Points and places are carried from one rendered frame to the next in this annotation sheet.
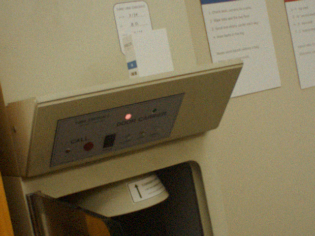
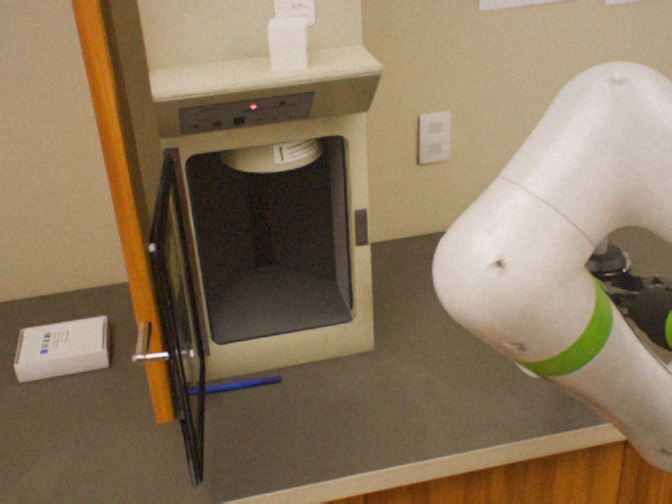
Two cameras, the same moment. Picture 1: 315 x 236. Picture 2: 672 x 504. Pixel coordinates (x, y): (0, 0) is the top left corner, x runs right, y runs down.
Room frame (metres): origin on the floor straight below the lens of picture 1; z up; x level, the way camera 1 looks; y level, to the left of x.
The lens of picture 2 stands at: (-0.24, -0.46, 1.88)
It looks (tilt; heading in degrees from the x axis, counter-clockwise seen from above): 29 degrees down; 19
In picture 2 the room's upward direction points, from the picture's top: 4 degrees counter-clockwise
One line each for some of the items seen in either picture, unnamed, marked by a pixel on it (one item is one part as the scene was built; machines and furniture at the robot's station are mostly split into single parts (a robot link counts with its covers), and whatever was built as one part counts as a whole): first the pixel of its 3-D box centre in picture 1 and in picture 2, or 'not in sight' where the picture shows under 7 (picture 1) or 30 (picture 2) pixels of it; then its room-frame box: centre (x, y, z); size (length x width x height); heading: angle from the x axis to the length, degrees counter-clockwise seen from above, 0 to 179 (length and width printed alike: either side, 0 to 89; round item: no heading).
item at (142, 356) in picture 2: not in sight; (155, 342); (0.60, 0.11, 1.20); 0.10 x 0.05 x 0.03; 24
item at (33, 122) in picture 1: (135, 115); (267, 101); (0.86, 0.02, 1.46); 0.32 x 0.11 x 0.10; 121
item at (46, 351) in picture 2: not in sight; (64, 347); (0.84, 0.47, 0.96); 0.16 x 0.12 x 0.04; 120
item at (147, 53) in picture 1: (147, 54); (288, 43); (0.88, -0.01, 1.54); 0.05 x 0.05 x 0.06; 17
